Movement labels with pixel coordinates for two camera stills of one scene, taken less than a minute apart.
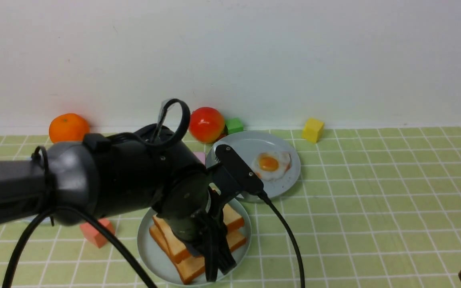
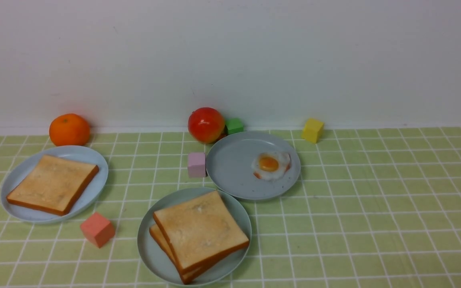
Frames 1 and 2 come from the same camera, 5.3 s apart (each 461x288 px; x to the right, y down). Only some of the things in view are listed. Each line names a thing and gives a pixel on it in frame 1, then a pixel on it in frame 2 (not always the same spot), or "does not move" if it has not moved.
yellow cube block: [313, 128] does not move
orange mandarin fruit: [68, 127] does not move
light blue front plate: [159, 262] does not move
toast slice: [233, 218] -> [191, 276]
